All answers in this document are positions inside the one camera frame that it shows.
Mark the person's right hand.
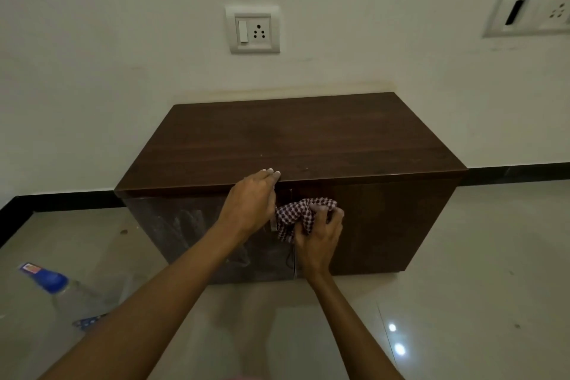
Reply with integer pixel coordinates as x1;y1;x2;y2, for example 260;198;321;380
294;204;345;278

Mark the person's left hand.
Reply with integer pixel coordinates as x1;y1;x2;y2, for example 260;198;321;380
217;169;281;240

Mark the red white checkered cloth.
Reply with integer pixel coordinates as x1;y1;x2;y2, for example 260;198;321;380
275;198;338;244

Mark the dark brown wooden cabinet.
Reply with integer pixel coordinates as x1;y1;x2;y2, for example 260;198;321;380
114;92;468;285

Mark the person's left forearm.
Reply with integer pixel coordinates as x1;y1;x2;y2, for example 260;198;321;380
39;225;250;380

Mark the person's right forearm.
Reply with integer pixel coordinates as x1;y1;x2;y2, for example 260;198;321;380
305;270;403;380

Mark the clear plastic bottle blue cap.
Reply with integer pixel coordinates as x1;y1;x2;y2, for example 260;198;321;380
18;262;116;330

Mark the white wall switch socket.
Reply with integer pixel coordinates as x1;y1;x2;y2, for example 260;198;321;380
225;4;281;55

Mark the white wall socket panel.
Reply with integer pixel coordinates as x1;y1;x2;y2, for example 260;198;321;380
482;0;570;38

